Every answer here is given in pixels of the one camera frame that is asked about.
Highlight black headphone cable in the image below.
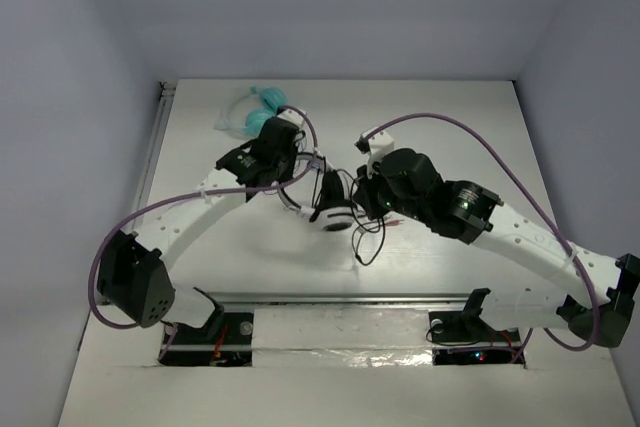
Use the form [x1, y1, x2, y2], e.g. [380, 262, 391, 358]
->
[309, 161, 407, 268]

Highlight white black headphones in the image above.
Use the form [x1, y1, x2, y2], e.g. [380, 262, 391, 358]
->
[278, 152, 357, 232]

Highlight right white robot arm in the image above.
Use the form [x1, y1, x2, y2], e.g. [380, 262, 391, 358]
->
[354, 146, 639, 348]

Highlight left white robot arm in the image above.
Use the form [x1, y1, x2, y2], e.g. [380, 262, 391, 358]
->
[88, 107, 311, 341]

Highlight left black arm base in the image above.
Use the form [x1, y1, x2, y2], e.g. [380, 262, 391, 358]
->
[157, 288, 254, 367]

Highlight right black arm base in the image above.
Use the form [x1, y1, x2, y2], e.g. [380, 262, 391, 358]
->
[425, 288, 526, 366]

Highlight teal cat ear headphones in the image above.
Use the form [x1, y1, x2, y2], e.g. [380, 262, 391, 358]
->
[214, 86, 288, 138]

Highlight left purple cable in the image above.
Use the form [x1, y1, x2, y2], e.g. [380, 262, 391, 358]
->
[87, 104, 326, 363]

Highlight purple cable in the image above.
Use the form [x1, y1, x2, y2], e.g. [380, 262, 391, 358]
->
[364, 112, 603, 366]
[87, 104, 326, 363]

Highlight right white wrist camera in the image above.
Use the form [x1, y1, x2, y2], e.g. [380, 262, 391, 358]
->
[355, 130, 395, 178]

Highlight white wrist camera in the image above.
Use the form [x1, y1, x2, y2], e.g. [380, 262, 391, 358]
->
[355, 130, 395, 178]
[276, 106, 306, 129]

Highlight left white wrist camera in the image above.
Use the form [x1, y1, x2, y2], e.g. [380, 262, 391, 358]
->
[276, 106, 306, 129]

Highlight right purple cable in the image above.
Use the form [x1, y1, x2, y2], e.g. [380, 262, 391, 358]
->
[364, 112, 603, 366]

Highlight aluminium frame rail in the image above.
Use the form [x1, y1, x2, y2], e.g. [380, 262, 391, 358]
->
[132, 82, 177, 212]

